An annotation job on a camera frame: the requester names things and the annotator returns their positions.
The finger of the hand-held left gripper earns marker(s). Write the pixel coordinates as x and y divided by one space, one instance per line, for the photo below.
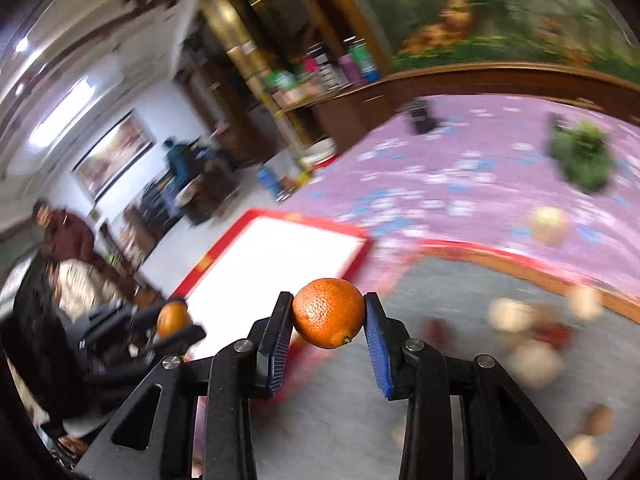
125 314
180 341

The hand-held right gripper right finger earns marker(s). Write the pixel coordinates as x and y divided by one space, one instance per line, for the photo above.
379 350

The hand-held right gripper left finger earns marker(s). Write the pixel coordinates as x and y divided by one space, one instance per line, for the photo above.
277 345

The orange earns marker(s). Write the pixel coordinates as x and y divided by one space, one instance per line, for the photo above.
172 319
327 312

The red tray box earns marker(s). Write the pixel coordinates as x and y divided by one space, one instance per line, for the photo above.
280 260

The small tan round nut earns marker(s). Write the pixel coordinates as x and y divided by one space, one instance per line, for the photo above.
582 450

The brown round fruit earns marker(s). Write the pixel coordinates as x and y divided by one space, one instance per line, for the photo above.
598 420

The red date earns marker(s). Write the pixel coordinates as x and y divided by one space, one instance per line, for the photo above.
440 330
552 335

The grey felt mat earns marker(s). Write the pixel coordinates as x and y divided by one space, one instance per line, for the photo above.
450 300

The beige food piece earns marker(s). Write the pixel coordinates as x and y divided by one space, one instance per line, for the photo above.
510 315
535 362

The purple floral tablecloth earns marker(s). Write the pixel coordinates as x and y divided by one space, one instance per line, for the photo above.
425 185

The white plastic bucket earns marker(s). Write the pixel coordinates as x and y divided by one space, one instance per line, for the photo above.
320 152

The tan egg-shaped fruit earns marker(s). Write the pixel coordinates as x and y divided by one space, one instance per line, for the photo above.
585 302

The beige lumpy ball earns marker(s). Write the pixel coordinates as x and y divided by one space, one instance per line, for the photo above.
550 225

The ceiling light panel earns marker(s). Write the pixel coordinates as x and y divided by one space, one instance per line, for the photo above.
62 110

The black cylinder device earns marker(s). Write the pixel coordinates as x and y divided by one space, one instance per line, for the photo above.
420 116

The cardboard box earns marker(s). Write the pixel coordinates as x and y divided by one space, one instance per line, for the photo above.
300 94

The green snack bag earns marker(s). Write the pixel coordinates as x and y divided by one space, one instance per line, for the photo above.
280 80

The brown wooden cabinet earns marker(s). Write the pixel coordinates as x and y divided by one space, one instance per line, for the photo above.
450 85

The green leafy plant ornament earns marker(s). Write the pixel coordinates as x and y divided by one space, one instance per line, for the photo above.
580 157

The purple bottle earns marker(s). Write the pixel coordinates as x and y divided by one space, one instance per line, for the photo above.
349 70

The black thermos jug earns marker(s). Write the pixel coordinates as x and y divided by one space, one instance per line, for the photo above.
327 67

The green plastic bottle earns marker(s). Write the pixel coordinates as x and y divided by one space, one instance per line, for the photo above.
362 59

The gold pillar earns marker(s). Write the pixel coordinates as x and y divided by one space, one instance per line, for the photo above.
240 45

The glass artificial flower display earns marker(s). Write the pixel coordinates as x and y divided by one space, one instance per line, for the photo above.
480 5

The framed wall picture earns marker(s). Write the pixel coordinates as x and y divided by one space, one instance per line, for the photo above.
112 155

